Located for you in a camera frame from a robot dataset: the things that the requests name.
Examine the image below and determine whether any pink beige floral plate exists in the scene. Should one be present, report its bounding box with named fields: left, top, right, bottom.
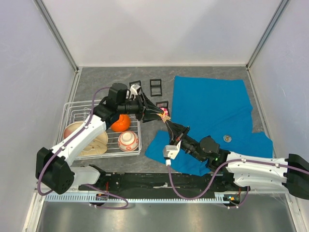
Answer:
left=63, top=121, right=84, bottom=139

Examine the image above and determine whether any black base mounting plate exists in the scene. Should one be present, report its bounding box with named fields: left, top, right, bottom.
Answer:
left=93, top=173, right=247, bottom=192

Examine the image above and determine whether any gold leaf brooch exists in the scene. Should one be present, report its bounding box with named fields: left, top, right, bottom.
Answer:
left=162, top=116, right=171, bottom=123

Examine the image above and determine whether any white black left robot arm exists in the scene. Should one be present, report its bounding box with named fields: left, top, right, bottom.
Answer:
left=35, top=83, right=164, bottom=196

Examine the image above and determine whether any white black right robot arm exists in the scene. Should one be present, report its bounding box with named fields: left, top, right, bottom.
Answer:
left=163, top=120, right=309, bottom=200

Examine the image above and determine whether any orange bowl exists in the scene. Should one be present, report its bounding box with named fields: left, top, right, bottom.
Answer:
left=111, top=114, right=131, bottom=132

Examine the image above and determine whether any pink flower smiley brooch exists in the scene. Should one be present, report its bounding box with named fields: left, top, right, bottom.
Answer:
left=161, top=108, right=169, bottom=115

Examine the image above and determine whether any slotted cable duct rail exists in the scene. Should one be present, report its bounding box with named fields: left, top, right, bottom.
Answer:
left=45, top=191, right=229, bottom=203

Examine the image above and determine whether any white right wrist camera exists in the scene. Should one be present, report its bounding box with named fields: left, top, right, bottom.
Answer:
left=163, top=141, right=181, bottom=160

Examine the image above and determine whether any white wire dish rack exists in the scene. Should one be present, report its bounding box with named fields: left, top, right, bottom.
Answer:
left=57, top=101, right=141, bottom=160

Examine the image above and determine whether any black frame stand left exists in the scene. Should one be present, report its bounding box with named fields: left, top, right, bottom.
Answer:
left=129, top=80, right=142, bottom=92

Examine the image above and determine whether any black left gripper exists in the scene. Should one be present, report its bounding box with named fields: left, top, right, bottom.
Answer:
left=118, top=92, right=164, bottom=123

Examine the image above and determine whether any white red patterned bowl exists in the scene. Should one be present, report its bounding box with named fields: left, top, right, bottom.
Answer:
left=118, top=131, right=139, bottom=152

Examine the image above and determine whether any round silver badge brooch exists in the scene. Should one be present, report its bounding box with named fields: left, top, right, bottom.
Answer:
left=223, top=134, right=232, bottom=143

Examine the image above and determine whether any cream floral plate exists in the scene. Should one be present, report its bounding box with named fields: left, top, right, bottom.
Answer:
left=78, top=132, right=108, bottom=157

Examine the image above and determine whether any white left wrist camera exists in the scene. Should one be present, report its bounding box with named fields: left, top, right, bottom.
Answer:
left=129, top=84, right=142, bottom=100

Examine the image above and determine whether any black frame stand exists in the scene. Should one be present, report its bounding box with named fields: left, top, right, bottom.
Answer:
left=155, top=101, right=169, bottom=110
left=129, top=80, right=142, bottom=92
left=150, top=79, right=162, bottom=97

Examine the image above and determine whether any black frame stand near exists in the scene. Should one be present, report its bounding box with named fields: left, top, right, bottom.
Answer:
left=155, top=101, right=169, bottom=110

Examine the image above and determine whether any blue t-shirt garment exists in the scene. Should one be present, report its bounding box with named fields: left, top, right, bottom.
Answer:
left=144, top=75, right=274, bottom=176

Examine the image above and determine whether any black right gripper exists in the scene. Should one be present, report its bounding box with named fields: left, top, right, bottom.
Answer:
left=165, top=120, right=205, bottom=163

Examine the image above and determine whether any black frame stand middle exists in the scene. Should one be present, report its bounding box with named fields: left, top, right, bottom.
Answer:
left=150, top=79, right=162, bottom=97

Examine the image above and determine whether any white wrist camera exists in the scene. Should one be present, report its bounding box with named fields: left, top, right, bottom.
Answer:
left=163, top=141, right=181, bottom=160
left=129, top=84, right=142, bottom=100

